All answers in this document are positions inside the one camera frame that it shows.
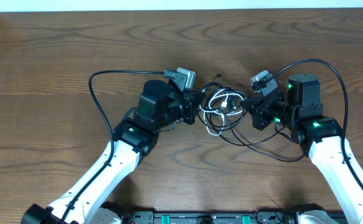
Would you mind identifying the white cable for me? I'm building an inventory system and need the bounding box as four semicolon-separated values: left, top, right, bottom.
199;88;245;137

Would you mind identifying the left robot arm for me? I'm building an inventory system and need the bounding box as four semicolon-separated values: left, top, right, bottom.
21;68;205;223

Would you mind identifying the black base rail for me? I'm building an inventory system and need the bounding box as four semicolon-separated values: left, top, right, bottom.
89;202;347;224

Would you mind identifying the black cable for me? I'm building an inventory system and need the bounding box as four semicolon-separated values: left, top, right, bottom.
197;73;306;163

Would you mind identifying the right camera cable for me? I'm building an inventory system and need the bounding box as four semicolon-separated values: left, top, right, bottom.
271;58;363;215

